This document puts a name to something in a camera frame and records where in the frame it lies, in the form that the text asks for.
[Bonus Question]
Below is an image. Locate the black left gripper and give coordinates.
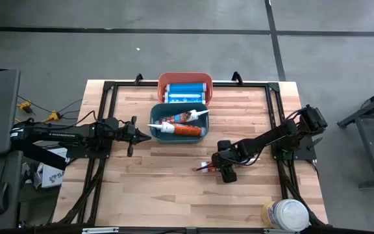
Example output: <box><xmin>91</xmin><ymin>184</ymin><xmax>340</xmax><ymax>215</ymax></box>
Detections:
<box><xmin>114</xmin><ymin>116</ymin><xmax>151</xmax><ymax>157</ymax></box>

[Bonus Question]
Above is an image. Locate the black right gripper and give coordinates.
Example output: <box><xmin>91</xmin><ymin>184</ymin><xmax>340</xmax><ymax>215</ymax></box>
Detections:
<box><xmin>195</xmin><ymin>139</ymin><xmax>240</xmax><ymax>183</ymax></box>

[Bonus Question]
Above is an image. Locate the orange white Gorilla sealant tube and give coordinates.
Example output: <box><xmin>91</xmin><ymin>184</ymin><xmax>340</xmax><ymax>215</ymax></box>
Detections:
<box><xmin>147</xmin><ymin>122</ymin><xmax>206</xmax><ymax>137</ymax></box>
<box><xmin>201</xmin><ymin>161</ymin><xmax>219</xmax><ymax>174</ymax></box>
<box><xmin>158</xmin><ymin>109</ymin><xmax>211</xmax><ymax>125</ymax></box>

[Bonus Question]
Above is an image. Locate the blue silicone tube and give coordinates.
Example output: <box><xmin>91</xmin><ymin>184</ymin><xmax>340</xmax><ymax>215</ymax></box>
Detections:
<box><xmin>163</xmin><ymin>92</ymin><xmax>206</xmax><ymax>104</ymax></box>
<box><xmin>165</xmin><ymin>83</ymin><xmax>207</xmax><ymax>94</ymax></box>

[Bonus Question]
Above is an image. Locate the yellow Lysol wipes canister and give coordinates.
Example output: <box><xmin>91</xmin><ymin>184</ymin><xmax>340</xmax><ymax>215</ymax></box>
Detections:
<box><xmin>260</xmin><ymin>198</ymin><xmax>310</xmax><ymax>232</ymax></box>

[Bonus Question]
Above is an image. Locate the teal plastic bin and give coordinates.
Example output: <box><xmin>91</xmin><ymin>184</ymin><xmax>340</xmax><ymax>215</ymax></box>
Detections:
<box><xmin>149</xmin><ymin>103</ymin><xmax>210</xmax><ymax>144</ymax></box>

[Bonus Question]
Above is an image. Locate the salmon plastic bin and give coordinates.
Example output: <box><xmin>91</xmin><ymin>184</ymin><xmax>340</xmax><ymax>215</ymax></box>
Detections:
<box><xmin>157</xmin><ymin>71</ymin><xmax>214</xmax><ymax>105</ymax></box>

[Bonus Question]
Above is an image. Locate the white cardboard box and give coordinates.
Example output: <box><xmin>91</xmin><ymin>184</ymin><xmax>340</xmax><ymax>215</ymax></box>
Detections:
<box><xmin>36</xmin><ymin>148</ymin><xmax>69</xmax><ymax>189</ymax></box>

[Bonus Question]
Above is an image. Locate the dark grey desk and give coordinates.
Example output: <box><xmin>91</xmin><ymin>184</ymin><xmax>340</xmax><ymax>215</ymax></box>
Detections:
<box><xmin>0</xmin><ymin>151</ymin><xmax>24</xmax><ymax>232</ymax></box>

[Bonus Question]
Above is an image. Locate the black metal table stand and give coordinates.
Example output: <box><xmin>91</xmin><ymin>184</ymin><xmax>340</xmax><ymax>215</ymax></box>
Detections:
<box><xmin>337</xmin><ymin>83</ymin><xmax>374</xmax><ymax>190</ymax></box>

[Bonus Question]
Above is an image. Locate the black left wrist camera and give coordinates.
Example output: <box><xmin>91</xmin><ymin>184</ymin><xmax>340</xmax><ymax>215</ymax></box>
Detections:
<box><xmin>117</xmin><ymin>125</ymin><xmax>130</xmax><ymax>141</ymax></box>

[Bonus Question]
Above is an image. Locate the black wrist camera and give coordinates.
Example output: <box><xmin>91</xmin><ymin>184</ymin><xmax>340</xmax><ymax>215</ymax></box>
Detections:
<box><xmin>238</xmin><ymin>142</ymin><xmax>251</xmax><ymax>159</ymax></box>
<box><xmin>117</xmin><ymin>125</ymin><xmax>130</xmax><ymax>141</ymax></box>

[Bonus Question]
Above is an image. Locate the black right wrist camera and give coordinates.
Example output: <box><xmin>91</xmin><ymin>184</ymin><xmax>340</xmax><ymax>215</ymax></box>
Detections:
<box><xmin>238</xmin><ymin>142</ymin><xmax>251</xmax><ymax>159</ymax></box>

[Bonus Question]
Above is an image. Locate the black aluminium rig frame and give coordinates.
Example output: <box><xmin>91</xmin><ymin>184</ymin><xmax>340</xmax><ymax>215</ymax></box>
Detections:
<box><xmin>53</xmin><ymin>79</ymin><xmax>329</xmax><ymax>227</ymax></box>

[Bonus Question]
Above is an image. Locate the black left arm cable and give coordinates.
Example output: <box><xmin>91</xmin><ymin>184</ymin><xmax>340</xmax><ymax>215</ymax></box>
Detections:
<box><xmin>73</xmin><ymin>109</ymin><xmax>101</xmax><ymax>127</ymax></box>

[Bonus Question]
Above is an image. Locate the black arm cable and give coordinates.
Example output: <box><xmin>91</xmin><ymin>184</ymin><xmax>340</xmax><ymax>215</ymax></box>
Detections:
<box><xmin>282</xmin><ymin>109</ymin><xmax>305</xmax><ymax>123</ymax></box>
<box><xmin>73</xmin><ymin>109</ymin><xmax>101</xmax><ymax>127</ymax></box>

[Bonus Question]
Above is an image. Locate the black floor cable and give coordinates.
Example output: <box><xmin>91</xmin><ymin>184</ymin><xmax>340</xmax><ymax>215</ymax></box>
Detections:
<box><xmin>18</xmin><ymin>96</ymin><xmax>84</xmax><ymax>122</ymax></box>

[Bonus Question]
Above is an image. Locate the yellow cable clamp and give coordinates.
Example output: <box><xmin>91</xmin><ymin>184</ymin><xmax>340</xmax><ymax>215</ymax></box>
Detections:
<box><xmin>42</xmin><ymin>110</ymin><xmax>61</xmax><ymax>123</ymax></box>
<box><xmin>17</xmin><ymin>101</ymin><xmax>34</xmax><ymax>114</ymax></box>

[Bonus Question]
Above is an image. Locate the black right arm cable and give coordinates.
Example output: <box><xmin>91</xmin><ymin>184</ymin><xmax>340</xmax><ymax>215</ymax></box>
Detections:
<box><xmin>282</xmin><ymin>109</ymin><xmax>305</xmax><ymax>123</ymax></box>

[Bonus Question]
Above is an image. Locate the silver metal bracket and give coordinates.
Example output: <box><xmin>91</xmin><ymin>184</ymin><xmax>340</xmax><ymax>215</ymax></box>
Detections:
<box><xmin>82</xmin><ymin>227</ymin><xmax>119</xmax><ymax>234</ymax></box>

